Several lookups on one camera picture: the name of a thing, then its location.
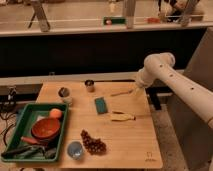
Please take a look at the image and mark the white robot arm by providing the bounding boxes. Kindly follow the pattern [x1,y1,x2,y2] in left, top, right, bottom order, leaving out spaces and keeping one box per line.
[135,52,213,129]

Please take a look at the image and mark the small metal cup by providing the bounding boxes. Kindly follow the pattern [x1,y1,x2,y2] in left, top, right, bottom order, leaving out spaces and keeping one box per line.
[85,80,95,92]

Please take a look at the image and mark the blue cup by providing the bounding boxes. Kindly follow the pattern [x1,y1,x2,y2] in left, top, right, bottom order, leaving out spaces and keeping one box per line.
[67,141,83,160]

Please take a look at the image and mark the yellow banana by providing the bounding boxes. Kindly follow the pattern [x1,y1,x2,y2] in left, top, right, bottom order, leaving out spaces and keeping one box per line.
[110,111,136,121]

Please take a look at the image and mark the green sponge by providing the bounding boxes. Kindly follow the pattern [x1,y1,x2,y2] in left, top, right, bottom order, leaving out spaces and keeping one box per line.
[95,97,108,114]

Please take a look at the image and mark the bunch of red grapes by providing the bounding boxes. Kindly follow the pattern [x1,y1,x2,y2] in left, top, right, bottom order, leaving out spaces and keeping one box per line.
[81,130,106,155]

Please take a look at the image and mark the green box with red button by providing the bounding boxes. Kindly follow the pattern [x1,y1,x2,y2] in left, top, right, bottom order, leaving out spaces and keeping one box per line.
[103,17,126,25]

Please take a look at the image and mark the orange fruit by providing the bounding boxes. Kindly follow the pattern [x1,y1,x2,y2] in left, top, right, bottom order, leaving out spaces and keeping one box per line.
[49,108,62,119]

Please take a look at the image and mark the red bowl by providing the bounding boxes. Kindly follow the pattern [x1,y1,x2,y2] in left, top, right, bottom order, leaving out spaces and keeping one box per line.
[31,118,61,139]

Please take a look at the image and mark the green plastic tray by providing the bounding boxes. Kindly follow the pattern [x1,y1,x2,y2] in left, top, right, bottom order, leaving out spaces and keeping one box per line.
[1,103,69,163]

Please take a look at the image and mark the dark utensils in tray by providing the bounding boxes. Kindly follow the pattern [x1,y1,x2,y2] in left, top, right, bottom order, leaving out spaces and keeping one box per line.
[1,145,57,159]

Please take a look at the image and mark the orange carrot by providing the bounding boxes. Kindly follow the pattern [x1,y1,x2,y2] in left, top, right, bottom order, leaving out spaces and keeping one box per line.
[21,136,42,145]

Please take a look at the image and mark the grey metal post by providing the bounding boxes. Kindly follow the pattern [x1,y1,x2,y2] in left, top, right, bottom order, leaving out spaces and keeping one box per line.
[31,0,50,32]

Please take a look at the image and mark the black cables at left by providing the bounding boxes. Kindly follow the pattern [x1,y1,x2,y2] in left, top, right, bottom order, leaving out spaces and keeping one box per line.
[0,85,18,148]

